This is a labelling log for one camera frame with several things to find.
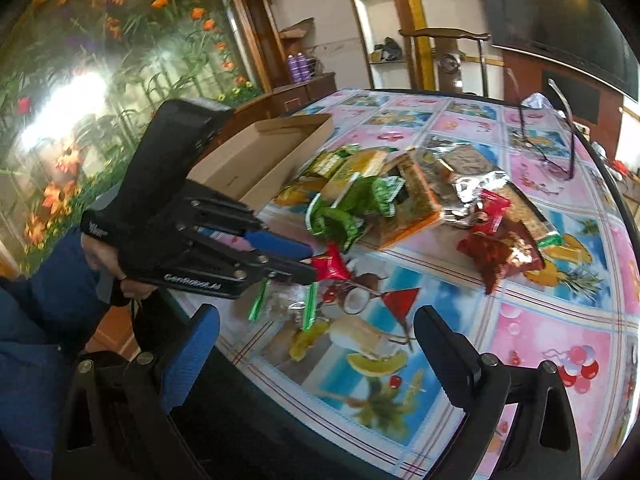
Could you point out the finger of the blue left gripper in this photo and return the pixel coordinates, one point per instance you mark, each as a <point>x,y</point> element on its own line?
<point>277,245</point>

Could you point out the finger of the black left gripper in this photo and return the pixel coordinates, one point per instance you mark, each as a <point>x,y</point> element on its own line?
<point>284,270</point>

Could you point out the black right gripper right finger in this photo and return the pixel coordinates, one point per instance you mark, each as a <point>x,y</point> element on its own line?
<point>459,368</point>

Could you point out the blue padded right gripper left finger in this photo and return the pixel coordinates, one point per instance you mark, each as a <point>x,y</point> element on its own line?
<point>184,359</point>

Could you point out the small red snack packet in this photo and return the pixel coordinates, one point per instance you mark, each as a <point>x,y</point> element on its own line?
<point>330,265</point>

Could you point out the clear green-edged snack packet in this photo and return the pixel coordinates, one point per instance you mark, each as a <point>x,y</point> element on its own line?
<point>278,301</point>

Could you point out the orange cracker package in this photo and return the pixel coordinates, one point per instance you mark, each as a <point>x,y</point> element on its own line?
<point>416,207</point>

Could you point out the blue sleeve forearm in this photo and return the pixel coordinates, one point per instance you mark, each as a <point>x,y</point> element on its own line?
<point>46,320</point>

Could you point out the person's left hand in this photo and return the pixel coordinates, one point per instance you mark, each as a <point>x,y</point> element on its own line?
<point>101,257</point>

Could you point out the yellow corn snack package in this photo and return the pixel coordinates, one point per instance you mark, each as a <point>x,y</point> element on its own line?
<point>329,174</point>

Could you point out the brown cardboard box tray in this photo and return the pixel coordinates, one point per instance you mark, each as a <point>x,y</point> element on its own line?
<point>257,162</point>

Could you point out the green snack packet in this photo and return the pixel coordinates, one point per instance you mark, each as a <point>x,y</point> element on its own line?
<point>352,214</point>

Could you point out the fruit pattern tablecloth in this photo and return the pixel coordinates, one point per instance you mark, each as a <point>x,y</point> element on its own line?
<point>353,405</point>

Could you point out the red chip bag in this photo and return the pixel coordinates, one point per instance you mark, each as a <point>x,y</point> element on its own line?
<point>510,251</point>

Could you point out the wooden sideboard cabinet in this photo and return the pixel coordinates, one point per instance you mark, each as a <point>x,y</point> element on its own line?
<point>282,101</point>

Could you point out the green-edged cracker package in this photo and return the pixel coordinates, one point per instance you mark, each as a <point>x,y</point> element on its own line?
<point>521,209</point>

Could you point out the silver foil snack bag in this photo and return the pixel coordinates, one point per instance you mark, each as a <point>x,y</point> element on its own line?
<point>457,173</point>

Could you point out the small red candy packet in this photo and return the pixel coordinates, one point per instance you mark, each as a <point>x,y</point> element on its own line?
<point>493,207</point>

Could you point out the purple bottle pair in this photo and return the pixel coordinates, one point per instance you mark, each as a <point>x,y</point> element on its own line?
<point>299,67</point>

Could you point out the flower mural panel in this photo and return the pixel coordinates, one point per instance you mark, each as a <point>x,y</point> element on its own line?
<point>80,81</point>

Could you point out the eyeglasses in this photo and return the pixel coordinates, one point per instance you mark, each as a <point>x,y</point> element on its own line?
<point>557,158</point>

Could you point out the wooden chair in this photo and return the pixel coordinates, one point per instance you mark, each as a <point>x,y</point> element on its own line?
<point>434,58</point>

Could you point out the white plastic bag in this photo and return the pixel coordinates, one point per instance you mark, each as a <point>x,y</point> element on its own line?
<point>537,101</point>

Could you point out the flat screen television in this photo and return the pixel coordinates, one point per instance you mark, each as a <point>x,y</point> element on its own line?
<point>577,33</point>

